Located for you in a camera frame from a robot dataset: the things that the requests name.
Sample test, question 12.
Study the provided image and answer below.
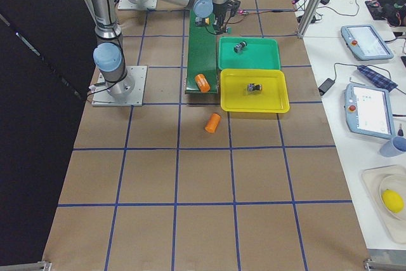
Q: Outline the blue teach pendant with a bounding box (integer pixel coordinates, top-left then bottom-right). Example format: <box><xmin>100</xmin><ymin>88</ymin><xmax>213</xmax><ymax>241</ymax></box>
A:
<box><xmin>340</xmin><ymin>24</ymin><xmax>394</xmax><ymax>61</ymax></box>
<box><xmin>344</xmin><ymin>83</ymin><xmax>395</xmax><ymax>140</ymax></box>

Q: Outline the blue mug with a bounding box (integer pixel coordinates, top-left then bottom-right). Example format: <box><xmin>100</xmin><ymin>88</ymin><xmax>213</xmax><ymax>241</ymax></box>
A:
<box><xmin>379</xmin><ymin>136</ymin><xmax>405</xmax><ymax>157</ymax></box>

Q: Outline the orange cylinder with label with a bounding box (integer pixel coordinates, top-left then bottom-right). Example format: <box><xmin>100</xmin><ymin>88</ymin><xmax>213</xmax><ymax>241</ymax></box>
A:
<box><xmin>194</xmin><ymin>74</ymin><xmax>211</xmax><ymax>93</ymax></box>

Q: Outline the plain orange cylinder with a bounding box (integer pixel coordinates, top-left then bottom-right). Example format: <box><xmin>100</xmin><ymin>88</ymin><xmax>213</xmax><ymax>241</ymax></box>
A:
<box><xmin>204</xmin><ymin>113</ymin><xmax>221</xmax><ymax>133</ymax></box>

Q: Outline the yellow push button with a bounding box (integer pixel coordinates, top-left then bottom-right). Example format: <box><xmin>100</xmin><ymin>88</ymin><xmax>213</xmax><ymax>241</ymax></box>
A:
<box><xmin>195</xmin><ymin>17</ymin><xmax>210</xmax><ymax>27</ymax></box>
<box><xmin>247</xmin><ymin>83</ymin><xmax>263</xmax><ymax>92</ymax></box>

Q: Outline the far blue teach pendant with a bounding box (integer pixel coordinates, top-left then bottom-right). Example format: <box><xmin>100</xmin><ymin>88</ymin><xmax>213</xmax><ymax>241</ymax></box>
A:
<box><xmin>340</xmin><ymin>24</ymin><xmax>394</xmax><ymax>61</ymax></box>

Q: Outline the blue plaid cloth pouch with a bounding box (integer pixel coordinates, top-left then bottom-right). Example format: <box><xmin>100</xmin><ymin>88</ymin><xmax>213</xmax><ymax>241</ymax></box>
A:
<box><xmin>357</xmin><ymin>65</ymin><xmax>398</xmax><ymax>92</ymax></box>

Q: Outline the near blue teach pendant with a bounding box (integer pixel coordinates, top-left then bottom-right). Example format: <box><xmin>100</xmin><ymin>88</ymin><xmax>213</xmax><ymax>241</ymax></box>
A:
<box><xmin>344</xmin><ymin>83</ymin><xmax>395</xmax><ymax>140</ymax></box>

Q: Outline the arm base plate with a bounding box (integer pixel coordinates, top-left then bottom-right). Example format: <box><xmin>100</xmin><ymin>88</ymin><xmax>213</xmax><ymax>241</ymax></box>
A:
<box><xmin>117</xmin><ymin>0</ymin><xmax>157</xmax><ymax>11</ymax></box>
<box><xmin>91</xmin><ymin>65</ymin><xmax>147</xmax><ymax>107</ymax></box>

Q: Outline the yellow lemon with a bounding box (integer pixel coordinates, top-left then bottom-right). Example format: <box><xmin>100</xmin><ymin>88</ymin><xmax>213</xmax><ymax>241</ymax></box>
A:
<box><xmin>381</xmin><ymin>189</ymin><xmax>404</xmax><ymax>213</ymax></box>

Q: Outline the yellow plastic tray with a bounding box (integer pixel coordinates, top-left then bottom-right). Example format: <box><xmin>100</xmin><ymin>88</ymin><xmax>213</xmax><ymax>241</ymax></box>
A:
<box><xmin>220</xmin><ymin>69</ymin><xmax>290</xmax><ymax>114</ymax></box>

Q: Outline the green plastic tray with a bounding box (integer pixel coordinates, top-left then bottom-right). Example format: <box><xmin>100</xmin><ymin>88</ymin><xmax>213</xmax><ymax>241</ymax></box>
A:
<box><xmin>218</xmin><ymin>37</ymin><xmax>281</xmax><ymax>70</ymax></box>

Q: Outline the black power adapter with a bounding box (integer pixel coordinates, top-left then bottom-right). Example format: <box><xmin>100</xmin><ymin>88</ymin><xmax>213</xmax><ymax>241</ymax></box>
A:
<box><xmin>318</xmin><ymin>78</ymin><xmax>335</xmax><ymax>96</ymax></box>

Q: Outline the red black motor cable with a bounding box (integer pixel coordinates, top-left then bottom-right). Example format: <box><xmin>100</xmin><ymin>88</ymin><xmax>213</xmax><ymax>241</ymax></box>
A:
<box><xmin>228</xmin><ymin>7</ymin><xmax>296</xmax><ymax>26</ymax></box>

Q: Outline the green conveyor belt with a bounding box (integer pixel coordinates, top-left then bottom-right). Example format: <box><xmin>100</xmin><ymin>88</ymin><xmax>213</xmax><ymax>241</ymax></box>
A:
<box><xmin>185</xmin><ymin>11</ymin><xmax>218</xmax><ymax>94</ymax></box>

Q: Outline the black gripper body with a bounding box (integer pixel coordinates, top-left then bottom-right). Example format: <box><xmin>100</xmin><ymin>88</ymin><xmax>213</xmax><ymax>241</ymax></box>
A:
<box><xmin>213</xmin><ymin>0</ymin><xmax>240</xmax><ymax>30</ymax></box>

